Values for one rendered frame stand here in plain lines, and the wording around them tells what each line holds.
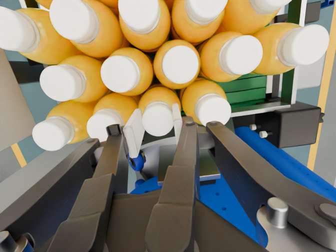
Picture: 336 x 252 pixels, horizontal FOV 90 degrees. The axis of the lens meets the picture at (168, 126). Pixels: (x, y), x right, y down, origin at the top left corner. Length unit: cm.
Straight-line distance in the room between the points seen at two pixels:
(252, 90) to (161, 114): 27
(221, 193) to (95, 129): 23
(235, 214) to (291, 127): 18
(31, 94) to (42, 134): 138
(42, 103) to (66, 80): 139
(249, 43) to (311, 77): 35
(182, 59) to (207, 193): 22
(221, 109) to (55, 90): 19
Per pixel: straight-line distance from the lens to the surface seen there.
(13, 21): 24
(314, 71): 54
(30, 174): 104
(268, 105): 37
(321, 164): 205
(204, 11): 20
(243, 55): 21
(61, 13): 22
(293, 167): 91
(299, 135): 38
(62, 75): 22
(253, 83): 42
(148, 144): 36
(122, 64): 20
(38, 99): 161
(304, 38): 24
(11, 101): 33
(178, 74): 19
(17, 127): 33
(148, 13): 20
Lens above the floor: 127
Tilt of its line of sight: 70 degrees down
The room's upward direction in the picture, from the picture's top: 178 degrees clockwise
